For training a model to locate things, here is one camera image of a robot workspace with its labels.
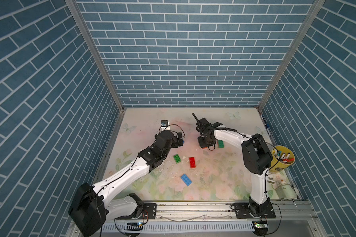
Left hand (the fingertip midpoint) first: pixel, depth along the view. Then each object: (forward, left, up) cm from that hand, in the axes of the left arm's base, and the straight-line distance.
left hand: (178, 134), depth 80 cm
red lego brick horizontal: (-3, -16, -10) cm, 19 cm away
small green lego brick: (-5, +1, -20) cm, 21 cm away
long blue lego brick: (-18, -5, -19) cm, 27 cm away
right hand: (+4, -16, -18) cm, 25 cm away
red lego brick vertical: (-8, -9, -19) cm, 22 cm away
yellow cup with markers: (-8, -60, -11) cm, 61 cm away
